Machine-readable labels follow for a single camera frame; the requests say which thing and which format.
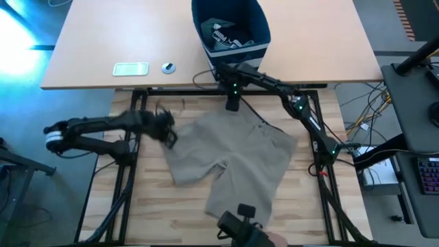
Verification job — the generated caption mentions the yellow cable bundle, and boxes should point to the yellow cable bundle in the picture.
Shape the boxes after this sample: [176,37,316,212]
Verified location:
[344,85,392,137]

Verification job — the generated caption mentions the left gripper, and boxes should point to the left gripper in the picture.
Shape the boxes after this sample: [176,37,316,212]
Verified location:
[139,108,179,150]

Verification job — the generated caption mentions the navy Puma boxer briefs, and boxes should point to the navy Puma boxer briefs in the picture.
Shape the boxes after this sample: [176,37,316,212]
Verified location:
[211,29,253,51]

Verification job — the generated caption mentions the backlit keyboard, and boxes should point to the backlit keyboard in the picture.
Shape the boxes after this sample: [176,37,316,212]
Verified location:
[417,157,439,196]

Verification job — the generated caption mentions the black pole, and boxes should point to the black pole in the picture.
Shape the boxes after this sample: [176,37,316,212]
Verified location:
[394,36,439,76]

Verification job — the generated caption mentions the black office desk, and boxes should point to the black office desk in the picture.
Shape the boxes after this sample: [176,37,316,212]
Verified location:
[381,63,439,239]

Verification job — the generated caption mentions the grey metal table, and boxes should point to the grey metal table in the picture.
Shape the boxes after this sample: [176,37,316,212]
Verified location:
[0,137,58,220]

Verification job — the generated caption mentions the black metal table frame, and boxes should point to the black metal table frame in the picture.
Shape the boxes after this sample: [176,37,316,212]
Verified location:
[73,88,375,247]

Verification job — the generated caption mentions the person's hand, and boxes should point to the person's hand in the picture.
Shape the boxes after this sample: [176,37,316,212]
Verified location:
[265,231,289,247]

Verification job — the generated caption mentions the white box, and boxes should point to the white box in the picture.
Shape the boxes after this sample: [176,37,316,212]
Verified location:
[356,147,401,196]

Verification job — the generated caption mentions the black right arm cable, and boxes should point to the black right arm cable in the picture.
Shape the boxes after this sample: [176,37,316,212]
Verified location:
[239,97,285,133]

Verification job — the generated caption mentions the khaki shorts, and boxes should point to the khaki shorts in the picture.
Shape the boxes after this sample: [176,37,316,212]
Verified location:
[161,108,298,229]

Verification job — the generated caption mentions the black handheld device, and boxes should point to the black handheld device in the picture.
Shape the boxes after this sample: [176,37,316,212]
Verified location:
[216,203,275,247]

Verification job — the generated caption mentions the navy white striped fabric bin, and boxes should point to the navy white striped fabric bin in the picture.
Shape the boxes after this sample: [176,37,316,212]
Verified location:
[191,0,272,82]

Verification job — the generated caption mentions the light wooden desk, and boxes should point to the light wooden desk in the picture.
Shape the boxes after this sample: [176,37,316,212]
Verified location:
[40,0,384,91]

